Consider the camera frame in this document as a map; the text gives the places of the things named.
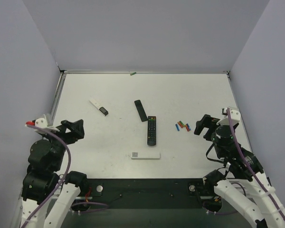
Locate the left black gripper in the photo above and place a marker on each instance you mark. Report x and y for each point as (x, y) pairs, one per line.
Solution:
(64, 130)

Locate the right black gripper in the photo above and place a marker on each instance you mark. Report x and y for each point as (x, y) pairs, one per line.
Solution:
(209, 125)

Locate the white remote control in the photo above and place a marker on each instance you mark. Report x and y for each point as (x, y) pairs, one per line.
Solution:
(145, 156)

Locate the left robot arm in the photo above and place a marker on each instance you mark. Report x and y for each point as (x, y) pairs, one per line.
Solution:
(50, 187)

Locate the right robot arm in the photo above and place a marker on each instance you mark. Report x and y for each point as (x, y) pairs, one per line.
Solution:
(244, 185)

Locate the white remote with display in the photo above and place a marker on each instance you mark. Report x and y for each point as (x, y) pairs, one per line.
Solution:
(98, 106)

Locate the black remote with buttons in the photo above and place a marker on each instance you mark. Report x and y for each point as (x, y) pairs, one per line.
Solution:
(151, 131)

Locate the slim black remote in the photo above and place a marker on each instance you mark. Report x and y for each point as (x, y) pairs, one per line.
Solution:
(140, 110)

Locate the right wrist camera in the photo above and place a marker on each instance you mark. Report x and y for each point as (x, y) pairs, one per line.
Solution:
(230, 114)

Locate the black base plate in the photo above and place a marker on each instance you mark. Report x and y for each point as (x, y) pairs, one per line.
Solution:
(184, 193)

